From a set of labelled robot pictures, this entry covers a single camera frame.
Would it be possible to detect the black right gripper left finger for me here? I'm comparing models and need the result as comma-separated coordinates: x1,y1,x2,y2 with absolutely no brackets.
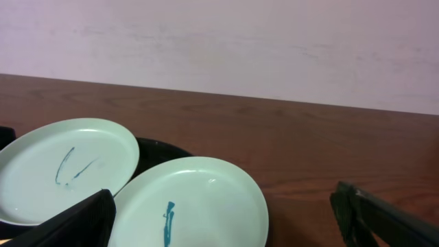
1,189,116,247

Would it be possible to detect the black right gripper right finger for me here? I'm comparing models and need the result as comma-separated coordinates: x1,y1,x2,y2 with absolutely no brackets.
330,181,438,247

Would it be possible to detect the mint plate with curved mark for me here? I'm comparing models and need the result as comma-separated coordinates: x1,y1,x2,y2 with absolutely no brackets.
0,117,141,227

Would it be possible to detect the mint plate with straight mark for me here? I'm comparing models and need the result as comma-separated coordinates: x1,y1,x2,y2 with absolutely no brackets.
108,156,269,247

